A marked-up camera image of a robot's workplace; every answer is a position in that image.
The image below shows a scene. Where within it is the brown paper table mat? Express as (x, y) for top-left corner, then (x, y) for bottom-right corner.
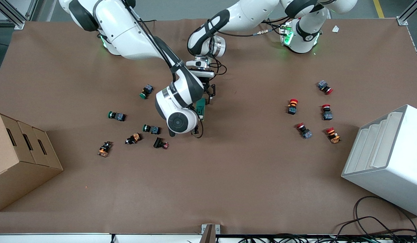
(0, 18), (417, 235)

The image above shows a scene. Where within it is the green push button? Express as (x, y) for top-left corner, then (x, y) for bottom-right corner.
(142, 124), (161, 135)
(139, 84), (154, 100)
(108, 111), (127, 122)

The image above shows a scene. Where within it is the white stepped rack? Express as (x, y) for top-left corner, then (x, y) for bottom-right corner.
(341, 104), (417, 217)

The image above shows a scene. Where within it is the black button with red lens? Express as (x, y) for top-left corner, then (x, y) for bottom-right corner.
(153, 137), (169, 150)

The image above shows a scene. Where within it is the black looped cable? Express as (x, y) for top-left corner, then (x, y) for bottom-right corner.
(354, 196), (417, 238)

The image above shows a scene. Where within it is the green load switch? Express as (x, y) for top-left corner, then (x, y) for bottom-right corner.
(196, 98), (207, 121)

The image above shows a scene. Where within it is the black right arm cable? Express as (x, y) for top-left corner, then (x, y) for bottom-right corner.
(126, 0), (204, 139)

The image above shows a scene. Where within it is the black floor cable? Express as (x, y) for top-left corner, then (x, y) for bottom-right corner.
(336, 216), (417, 238)

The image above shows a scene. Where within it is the black orange push button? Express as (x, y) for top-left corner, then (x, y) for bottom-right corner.
(125, 133), (142, 145)

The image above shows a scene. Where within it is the aluminium frame profile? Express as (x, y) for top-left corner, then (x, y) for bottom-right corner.
(397, 0), (417, 26)
(0, 0), (38, 30)

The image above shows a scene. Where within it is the brown cardboard box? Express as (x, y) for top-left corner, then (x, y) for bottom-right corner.
(0, 112), (64, 212)

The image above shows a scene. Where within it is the black cable bundle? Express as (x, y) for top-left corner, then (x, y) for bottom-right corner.
(219, 234), (334, 243)

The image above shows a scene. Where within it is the grey metal bracket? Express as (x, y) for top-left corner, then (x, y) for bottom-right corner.
(201, 224), (221, 243)

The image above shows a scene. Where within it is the black orange selector switch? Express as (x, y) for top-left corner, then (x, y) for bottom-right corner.
(97, 141), (113, 158)

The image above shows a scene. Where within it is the red button with orange block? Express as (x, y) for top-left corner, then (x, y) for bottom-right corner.
(325, 127), (341, 144)

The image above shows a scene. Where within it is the white table edge rail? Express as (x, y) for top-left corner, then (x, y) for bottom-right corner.
(0, 233), (417, 243)

